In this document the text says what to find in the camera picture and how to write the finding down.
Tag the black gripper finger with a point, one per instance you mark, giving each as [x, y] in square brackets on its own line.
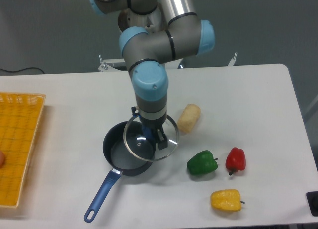
[161, 138]
[148, 135]

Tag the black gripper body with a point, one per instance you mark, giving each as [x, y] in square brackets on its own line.
[154, 120]

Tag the glass pot lid blue knob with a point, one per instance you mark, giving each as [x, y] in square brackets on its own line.
[134, 140]

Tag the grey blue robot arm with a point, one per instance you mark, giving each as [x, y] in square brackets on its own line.
[158, 31]

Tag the beige bread loaf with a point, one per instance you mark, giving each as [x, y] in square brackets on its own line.
[188, 118]

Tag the dark blue saucepan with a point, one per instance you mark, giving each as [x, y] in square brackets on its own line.
[122, 162]

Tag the green bell pepper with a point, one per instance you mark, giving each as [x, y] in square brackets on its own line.
[202, 163]

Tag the red bell pepper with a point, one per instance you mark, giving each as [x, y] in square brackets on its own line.
[235, 161]

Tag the yellow bell pepper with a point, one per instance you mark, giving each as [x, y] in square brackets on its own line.
[228, 200]

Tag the yellow woven basket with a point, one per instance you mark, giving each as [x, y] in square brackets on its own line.
[20, 115]

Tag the black device at table edge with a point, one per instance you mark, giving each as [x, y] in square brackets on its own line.
[312, 198]

